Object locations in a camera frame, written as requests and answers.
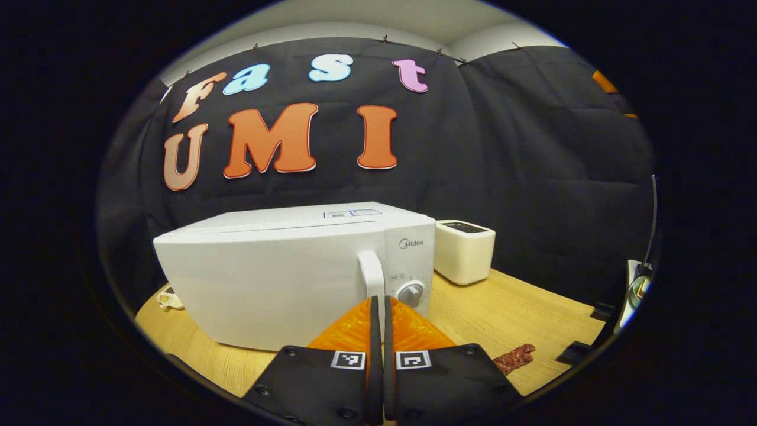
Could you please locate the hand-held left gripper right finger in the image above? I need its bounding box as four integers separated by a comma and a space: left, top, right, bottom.
384, 295, 525, 426

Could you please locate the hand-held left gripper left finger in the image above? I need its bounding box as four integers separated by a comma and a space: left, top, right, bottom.
241, 296, 384, 426

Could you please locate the red meat strip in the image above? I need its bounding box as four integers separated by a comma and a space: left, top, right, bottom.
493, 343, 536, 376

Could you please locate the white microwave oven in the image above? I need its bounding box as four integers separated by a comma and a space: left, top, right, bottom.
153, 202, 437, 352

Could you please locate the white toaster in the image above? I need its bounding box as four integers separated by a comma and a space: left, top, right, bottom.
435, 220, 496, 286

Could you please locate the white divided bean dish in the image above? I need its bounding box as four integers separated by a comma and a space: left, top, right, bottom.
157, 286, 185, 311

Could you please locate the white object with green roll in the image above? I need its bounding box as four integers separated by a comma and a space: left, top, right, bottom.
614, 259, 654, 335

